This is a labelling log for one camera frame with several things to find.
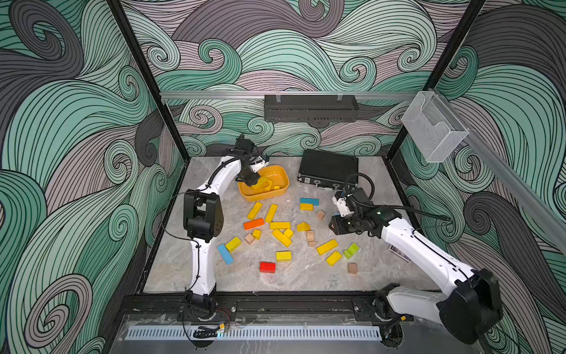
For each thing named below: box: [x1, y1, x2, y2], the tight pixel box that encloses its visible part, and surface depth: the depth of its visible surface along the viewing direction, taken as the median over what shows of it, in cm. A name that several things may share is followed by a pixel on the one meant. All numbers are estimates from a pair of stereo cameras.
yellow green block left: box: [224, 236, 243, 253], surface depth 88 cm
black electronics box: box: [297, 148, 359, 190], surface depth 113 cm
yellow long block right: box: [316, 238, 339, 256], surface depth 89 cm
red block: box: [259, 261, 277, 274], surface depth 83 cm
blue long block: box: [217, 243, 234, 265], surface depth 87 cm
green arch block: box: [343, 242, 360, 260], surface depth 87 cm
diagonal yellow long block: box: [271, 228, 292, 248], surface depth 92 cm
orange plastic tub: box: [238, 164, 290, 203], surface depth 106 cm
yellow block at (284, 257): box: [275, 250, 293, 263], surface depth 85 cm
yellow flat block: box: [269, 221, 292, 230], surface depth 95 cm
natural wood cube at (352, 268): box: [347, 262, 358, 275], surface depth 83 cm
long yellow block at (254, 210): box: [247, 201, 263, 220], surface depth 100 cm
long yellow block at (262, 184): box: [250, 177, 274, 192], surface depth 106 cm
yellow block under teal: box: [299, 202, 314, 212], surface depth 103 cm
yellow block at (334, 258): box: [325, 250, 342, 267], surface depth 85 cm
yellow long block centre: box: [265, 203, 278, 223], surface depth 100 cm
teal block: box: [299, 197, 320, 206], surface depth 105 cm
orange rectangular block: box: [243, 217, 265, 231], surface depth 97 cm
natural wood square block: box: [316, 209, 326, 222], surface depth 98 cm
